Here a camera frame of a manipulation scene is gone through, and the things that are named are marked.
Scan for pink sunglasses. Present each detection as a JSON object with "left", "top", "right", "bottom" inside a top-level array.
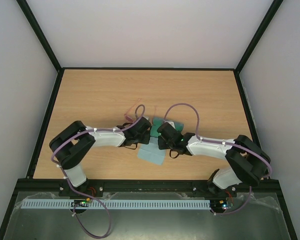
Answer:
[{"left": 123, "top": 98, "right": 157, "bottom": 125}]

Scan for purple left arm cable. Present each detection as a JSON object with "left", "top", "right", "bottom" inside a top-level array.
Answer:
[{"left": 51, "top": 104, "right": 146, "bottom": 238}]

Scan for light blue cleaning cloth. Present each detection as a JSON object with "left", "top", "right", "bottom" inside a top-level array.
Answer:
[{"left": 137, "top": 142, "right": 166, "bottom": 165}]

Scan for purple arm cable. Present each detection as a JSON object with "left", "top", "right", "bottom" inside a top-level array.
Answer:
[
  {"left": 51, "top": 104, "right": 146, "bottom": 238},
  {"left": 163, "top": 103, "right": 274, "bottom": 216}
]

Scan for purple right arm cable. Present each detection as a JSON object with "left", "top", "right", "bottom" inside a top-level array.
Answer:
[{"left": 163, "top": 103, "right": 274, "bottom": 216}]

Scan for black frame corner post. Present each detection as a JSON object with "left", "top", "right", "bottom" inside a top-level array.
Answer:
[{"left": 235, "top": 0, "right": 284, "bottom": 73}]

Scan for black left rear frame post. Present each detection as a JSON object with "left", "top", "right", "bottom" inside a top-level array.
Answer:
[{"left": 16, "top": 0, "right": 62, "bottom": 72}]

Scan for light blue slotted cable duct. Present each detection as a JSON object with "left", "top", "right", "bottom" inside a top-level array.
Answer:
[{"left": 20, "top": 199, "right": 211, "bottom": 210}]

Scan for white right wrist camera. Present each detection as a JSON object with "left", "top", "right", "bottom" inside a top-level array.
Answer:
[{"left": 166, "top": 120, "right": 176, "bottom": 129}]

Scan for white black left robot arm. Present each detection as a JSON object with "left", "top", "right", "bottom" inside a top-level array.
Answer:
[{"left": 49, "top": 116, "right": 152, "bottom": 197}]

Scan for black front mounting rail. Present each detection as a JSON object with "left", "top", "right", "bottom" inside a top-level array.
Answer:
[{"left": 14, "top": 177, "right": 281, "bottom": 198}]

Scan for grey-green glasses case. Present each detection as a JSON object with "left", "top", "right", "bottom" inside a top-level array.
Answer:
[{"left": 150, "top": 116, "right": 184, "bottom": 138}]

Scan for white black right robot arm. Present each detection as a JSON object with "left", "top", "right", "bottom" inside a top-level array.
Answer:
[{"left": 157, "top": 122, "right": 272, "bottom": 196}]

